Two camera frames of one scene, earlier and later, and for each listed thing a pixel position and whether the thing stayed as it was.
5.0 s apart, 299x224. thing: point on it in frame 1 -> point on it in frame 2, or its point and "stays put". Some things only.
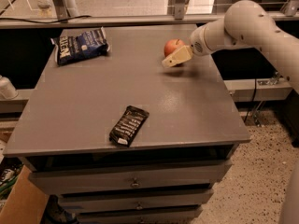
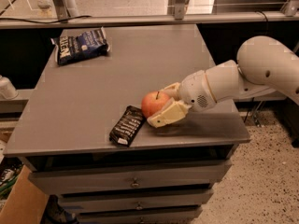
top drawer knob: [135, 184] stays put
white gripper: [197, 44] -> [195, 90]
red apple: [172, 45] -> [152, 102]
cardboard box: [26, 203] stays put
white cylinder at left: [7, 91] stays put
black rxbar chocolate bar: [128, 126] stays put
